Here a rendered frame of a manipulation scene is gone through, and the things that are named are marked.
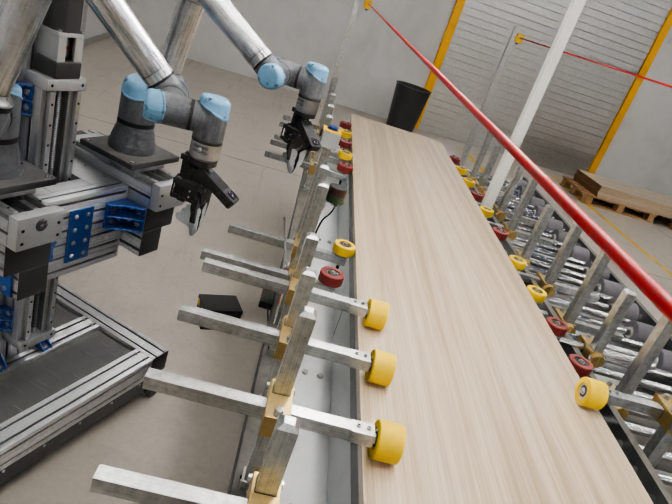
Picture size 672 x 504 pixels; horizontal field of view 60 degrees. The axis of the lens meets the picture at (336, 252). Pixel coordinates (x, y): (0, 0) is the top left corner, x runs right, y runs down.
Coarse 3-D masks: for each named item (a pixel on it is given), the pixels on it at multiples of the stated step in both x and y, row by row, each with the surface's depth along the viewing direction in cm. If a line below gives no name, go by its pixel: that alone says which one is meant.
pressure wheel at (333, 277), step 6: (324, 270) 186; (330, 270) 188; (336, 270) 188; (318, 276) 187; (324, 276) 184; (330, 276) 183; (336, 276) 184; (342, 276) 186; (324, 282) 184; (330, 282) 183; (336, 282) 184; (342, 282) 187
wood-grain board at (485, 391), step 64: (384, 128) 416; (384, 192) 281; (448, 192) 316; (384, 256) 212; (448, 256) 232; (448, 320) 183; (512, 320) 197; (448, 384) 151; (512, 384) 161; (448, 448) 128; (512, 448) 135; (576, 448) 143
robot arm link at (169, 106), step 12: (156, 96) 133; (168, 96) 134; (180, 96) 136; (144, 108) 133; (156, 108) 133; (168, 108) 134; (180, 108) 134; (192, 108) 135; (156, 120) 135; (168, 120) 135; (180, 120) 135
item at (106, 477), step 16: (96, 480) 88; (112, 480) 89; (128, 480) 89; (144, 480) 90; (160, 480) 91; (112, 496) 89; (128, 496) 89; (144, 496) 89; (160, 496) 89; (176, 496) 90; (192, 496) 90; (208, 496) 91; (224, 496) 92
